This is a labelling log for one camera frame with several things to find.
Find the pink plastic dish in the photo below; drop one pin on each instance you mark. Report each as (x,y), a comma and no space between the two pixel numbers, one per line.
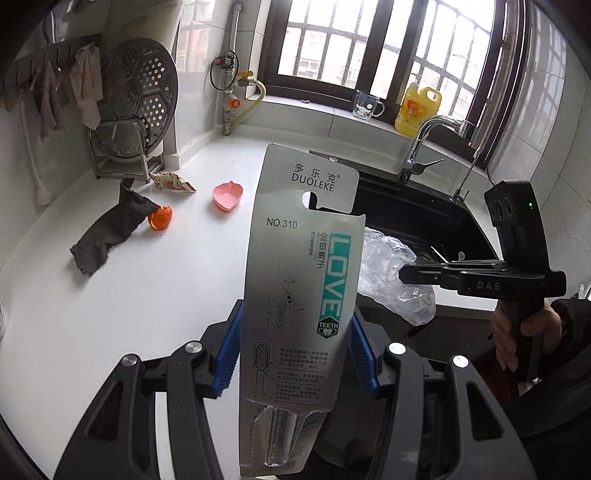
(227,197)

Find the person's right forearm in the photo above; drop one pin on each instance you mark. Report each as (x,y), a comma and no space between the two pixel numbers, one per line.
(575,341)

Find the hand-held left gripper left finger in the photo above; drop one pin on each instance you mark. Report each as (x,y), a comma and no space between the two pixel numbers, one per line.
(228,355)

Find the round perforated steamer tray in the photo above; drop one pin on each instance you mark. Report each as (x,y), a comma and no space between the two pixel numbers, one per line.
(143,83)

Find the toothbrush packaging card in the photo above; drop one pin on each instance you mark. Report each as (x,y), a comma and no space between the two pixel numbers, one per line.
(295,277)

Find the beige hanging cloth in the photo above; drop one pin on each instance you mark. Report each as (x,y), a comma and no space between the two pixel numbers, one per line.
(87,83)

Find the patterned snack wrapper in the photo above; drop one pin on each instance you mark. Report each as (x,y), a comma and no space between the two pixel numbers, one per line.
(171,181)

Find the small orange plastic container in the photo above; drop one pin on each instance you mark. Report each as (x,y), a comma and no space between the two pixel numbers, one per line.
(160,219)

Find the round metal lid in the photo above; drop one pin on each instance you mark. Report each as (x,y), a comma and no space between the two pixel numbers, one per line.
(120,138)

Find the thin chrome water tap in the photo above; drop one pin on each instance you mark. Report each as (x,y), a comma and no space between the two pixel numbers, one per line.
(457,196)

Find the dark wall utensil rack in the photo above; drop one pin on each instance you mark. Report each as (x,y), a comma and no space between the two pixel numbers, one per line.
(27,69)

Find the clear glass mug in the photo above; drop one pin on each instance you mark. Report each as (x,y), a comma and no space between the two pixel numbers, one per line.
(364,108)

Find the black cloth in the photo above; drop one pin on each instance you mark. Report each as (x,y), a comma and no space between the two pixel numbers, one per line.
(106,235)

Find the black gas solenoid valve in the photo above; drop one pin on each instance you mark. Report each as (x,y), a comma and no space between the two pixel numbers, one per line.
(226,62)

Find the purple hanging cloth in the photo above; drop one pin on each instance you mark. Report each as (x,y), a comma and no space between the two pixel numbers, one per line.
(48,106)

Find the metal lid rack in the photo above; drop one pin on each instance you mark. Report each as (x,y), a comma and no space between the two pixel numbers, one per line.
(120,170)

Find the clear plastic bag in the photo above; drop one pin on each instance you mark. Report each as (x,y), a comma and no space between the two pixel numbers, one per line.
(383,258)

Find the black kitchen sink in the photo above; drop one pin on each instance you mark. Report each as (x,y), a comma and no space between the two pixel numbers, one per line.
(415,212)

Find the white gas valve red knob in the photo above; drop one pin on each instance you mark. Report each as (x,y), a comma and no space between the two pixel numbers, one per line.
(231,104)

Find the dark framed window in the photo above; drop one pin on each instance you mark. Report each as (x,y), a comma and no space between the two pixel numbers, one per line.
(272,46)

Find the person's right hand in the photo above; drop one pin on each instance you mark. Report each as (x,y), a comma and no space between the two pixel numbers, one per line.
(505,341)

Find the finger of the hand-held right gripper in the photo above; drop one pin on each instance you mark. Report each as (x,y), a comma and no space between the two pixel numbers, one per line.
(420,275)
(475,265)

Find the yellow detergent bottle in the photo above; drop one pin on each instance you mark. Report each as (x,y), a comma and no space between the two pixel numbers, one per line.
(415,110)

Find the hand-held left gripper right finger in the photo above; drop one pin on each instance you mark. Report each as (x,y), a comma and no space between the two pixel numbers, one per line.
(362,355)

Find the metal gas pipe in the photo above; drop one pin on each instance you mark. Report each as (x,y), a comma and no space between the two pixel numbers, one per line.
(236,23)

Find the chrome kitchen faucet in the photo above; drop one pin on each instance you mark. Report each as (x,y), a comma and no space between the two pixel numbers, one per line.
(411,157)

